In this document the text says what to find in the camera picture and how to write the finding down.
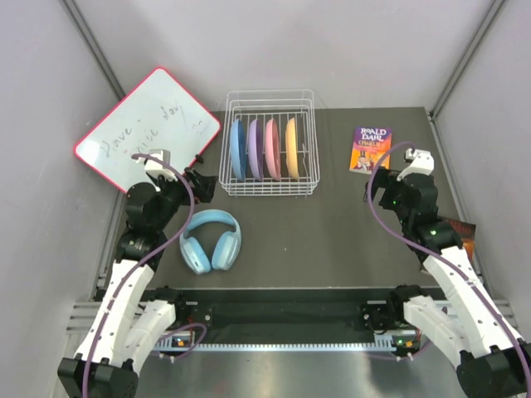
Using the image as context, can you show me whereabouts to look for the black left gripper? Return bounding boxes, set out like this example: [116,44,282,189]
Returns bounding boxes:
[151,167,217,231]

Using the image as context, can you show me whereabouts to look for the blue plate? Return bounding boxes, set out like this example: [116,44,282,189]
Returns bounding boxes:
[230,119,246,181]

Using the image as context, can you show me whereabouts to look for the purple plate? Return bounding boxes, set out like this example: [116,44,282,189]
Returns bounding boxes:
[247,119,263,181]

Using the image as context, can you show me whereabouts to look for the yellow plate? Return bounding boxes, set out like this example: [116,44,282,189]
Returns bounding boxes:
[285,118,300,180]

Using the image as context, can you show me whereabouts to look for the pink plate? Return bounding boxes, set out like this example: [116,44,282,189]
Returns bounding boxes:
[265,119,281,181]

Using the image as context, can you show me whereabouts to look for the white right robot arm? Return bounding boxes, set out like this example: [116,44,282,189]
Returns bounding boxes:
[364,167,530,397]

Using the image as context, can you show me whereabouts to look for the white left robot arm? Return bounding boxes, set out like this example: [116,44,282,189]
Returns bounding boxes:
[57,168,217,397]

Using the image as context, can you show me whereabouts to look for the dark orange book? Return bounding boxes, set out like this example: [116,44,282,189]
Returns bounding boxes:
[441,216,476,262]

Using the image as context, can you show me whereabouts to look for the Roald Dahl book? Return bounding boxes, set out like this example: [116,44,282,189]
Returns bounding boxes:
[349,127,392,174]

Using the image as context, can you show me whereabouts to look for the pink-framed whiteboard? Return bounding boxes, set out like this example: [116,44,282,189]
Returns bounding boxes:
[74,67,221,192]

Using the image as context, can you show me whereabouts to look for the light blue headphones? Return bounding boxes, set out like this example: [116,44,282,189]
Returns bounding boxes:
[179,209,242,275]

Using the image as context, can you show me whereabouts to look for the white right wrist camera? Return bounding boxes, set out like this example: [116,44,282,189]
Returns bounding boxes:
[397,148,435,181]

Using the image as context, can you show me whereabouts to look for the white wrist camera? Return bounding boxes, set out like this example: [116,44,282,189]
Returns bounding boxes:
[144,149,177,185]
[397,148,435,181]

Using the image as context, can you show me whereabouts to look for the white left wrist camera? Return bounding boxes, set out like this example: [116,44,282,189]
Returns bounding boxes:
[144,149,177,185]

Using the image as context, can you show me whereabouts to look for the white wire dish rack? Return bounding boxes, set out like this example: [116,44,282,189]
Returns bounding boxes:
[219,89,320,197]

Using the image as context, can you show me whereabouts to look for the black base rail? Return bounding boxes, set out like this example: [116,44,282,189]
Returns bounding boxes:
[180,288,405,344]

